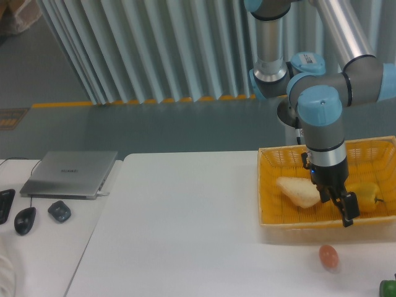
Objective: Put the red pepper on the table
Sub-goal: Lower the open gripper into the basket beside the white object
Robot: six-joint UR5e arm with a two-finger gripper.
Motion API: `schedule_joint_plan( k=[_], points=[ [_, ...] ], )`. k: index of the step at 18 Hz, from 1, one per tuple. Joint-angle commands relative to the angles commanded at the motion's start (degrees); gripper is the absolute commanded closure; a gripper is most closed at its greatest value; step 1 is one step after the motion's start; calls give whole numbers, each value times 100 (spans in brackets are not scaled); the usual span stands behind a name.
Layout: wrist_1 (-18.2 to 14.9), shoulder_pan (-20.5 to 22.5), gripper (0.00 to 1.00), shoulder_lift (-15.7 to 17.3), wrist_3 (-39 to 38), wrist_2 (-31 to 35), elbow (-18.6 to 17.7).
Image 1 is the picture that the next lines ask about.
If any yellow bell pepper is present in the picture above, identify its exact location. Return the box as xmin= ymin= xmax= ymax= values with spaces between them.
xmin=346 ymin=182 xmax=384 ymax=213

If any yellow woven basket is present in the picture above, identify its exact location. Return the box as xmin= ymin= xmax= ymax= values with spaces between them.
xmin=257 ymin=136 xmax=395 ymax=229

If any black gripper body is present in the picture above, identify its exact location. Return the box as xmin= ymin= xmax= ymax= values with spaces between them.
xmin=301 ymin=152 xmax=349 ymax=192

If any brown cardboard box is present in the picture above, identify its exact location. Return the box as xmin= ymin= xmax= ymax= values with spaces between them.
xmin=1 ymin=0 xmax=42 ymax=37

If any silver laptop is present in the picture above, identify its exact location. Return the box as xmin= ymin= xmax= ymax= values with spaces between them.
xmin=20 ymin=151 xmax=118 ymax=199

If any dark grey small device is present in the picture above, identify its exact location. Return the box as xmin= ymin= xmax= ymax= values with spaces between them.
xmin=48 ymin=200 xmax=71 ymax=223

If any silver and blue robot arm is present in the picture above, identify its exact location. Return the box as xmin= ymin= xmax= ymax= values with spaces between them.
xmin=244 ymin=1 xmax=395 ymax=227

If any black computer mouse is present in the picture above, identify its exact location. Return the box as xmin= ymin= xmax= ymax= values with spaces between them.
xmin=14 ymin=207 xmax=37 ymax=236

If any slice of white bread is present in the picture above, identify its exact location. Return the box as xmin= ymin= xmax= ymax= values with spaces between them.
xmin=276 ymin=176 xmax=321 ymax=209

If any black mouse cable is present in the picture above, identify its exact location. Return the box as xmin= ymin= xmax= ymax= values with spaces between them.
xmin=0 ymin=157 xmax=42 ymax=209

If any brown egg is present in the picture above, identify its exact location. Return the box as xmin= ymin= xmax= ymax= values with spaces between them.
xmin=319 ymin=245 xmax=339 ymax=269

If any green object at edge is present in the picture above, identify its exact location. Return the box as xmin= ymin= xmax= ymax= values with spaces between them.
xmin=379 ymin=280 xmax=396 ymax=297

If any white folding screen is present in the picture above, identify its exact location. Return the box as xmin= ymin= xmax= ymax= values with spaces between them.
xmin=38 ymin=1 xmax=395 ymax=106

